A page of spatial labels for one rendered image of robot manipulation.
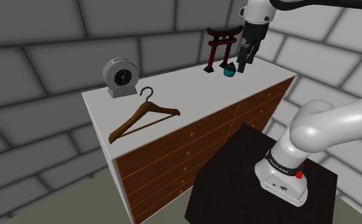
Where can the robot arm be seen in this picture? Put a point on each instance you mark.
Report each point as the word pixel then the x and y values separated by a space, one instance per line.
pixel 323 121

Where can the teal cupcake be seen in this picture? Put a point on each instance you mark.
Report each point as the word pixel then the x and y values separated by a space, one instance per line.
pixel 230 70

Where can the black robot stand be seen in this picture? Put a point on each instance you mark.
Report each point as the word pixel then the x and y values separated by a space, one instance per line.
pixel 230 183

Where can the white chest with brown drawers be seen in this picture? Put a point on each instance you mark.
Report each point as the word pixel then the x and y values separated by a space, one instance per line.
pixel 180 93

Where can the grey table clock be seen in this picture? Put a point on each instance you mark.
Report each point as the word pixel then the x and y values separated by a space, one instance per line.
pixel 121 77

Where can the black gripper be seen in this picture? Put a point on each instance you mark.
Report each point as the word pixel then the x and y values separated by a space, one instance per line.
pixel 254 31

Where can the dark red gate figure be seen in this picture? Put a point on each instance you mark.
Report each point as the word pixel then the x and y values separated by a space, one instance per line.
pixel 222 46

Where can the brown wooden clothes hanger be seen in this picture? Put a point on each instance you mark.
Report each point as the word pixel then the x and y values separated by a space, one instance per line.
pixel 143 119

